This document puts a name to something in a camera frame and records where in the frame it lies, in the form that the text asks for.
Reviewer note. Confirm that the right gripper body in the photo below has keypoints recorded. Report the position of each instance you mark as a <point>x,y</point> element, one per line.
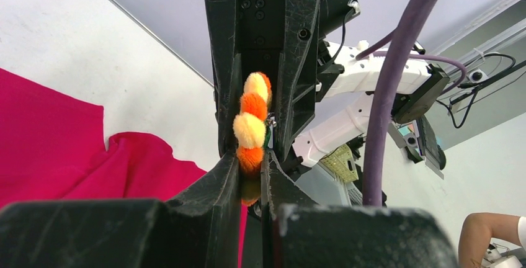
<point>272,29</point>

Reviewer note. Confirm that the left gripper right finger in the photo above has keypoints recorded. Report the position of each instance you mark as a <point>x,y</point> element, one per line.
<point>298,232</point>

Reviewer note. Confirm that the overhead camera on mount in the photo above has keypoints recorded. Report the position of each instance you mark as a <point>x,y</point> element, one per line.
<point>477,80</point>

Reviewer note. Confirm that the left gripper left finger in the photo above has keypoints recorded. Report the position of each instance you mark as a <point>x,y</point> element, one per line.
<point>199,227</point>

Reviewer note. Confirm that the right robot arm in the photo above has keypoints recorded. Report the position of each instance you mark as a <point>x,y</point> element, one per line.
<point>388,82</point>

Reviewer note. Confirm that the orange yellow pompom brooch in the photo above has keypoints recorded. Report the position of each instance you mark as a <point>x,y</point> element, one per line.
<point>251,131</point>

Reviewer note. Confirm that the red t-shirt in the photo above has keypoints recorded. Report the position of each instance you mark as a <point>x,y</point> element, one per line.
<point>52,149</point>

